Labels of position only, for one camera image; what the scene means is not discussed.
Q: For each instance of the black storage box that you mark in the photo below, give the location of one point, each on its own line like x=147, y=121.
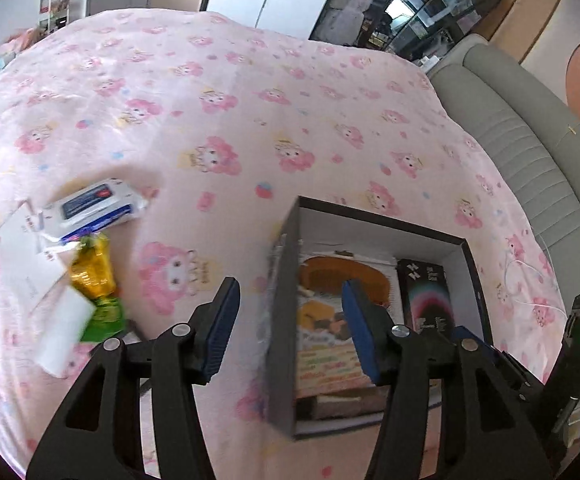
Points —
x=285, y=335

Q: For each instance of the white blue wet wipes packet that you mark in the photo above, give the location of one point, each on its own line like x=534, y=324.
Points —
x=94, y=205

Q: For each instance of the white rectangular box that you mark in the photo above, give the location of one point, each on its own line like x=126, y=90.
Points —
x=64, y=335

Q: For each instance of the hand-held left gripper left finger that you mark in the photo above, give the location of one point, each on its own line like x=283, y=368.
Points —
x=222, y=325

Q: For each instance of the white cartoon figure sticker card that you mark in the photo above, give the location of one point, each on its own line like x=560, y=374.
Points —
x=320, y=320

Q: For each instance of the dark screen protector box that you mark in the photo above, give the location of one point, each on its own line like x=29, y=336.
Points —
x=425, y=290

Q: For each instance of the dark glass cabinet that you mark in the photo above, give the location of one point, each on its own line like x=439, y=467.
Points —
x=350, y=5

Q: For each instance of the pink printed blanket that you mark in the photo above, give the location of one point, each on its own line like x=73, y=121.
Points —
x=270, y=135

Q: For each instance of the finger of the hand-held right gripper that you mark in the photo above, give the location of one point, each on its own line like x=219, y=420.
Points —
x=500, y=360

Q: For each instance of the yellow green snack packet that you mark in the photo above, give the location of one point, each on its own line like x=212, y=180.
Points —
x=92, y=270

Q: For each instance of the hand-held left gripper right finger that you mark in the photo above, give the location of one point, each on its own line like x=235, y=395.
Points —
x=360, y=330

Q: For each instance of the grey sofa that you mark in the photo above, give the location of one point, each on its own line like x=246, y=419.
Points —
x=520, y=135

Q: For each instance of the white paper envelope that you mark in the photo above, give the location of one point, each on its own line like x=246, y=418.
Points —
x=24, y=260

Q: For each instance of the brown wooden comb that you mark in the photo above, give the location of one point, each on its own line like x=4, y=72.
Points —
x=330, y=272

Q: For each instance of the orange printed card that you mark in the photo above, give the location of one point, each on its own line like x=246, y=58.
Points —
x=325, y=367

